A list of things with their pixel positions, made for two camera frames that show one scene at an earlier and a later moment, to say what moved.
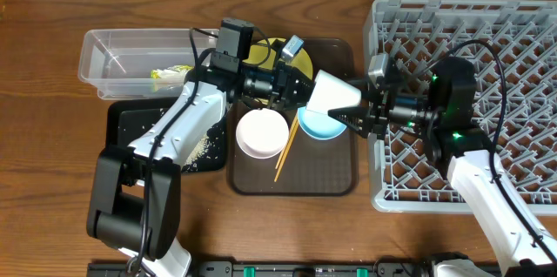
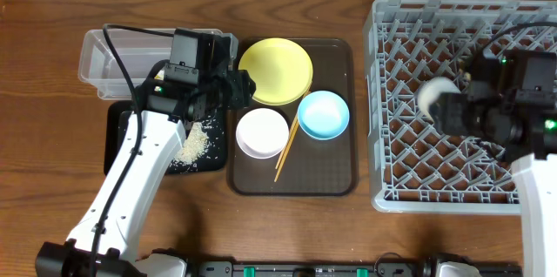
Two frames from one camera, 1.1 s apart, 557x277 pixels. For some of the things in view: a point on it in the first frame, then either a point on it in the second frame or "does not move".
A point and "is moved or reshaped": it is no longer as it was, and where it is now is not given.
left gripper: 283,85 to 238,87
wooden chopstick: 288,138 does not move
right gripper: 378,116 to 451,120
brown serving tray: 307,166 does not move
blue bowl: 318,125 does not move
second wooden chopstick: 287,152 does not move
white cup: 328,92 is moved or reshaped
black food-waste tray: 128,118 does not move
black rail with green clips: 278,269 does not move
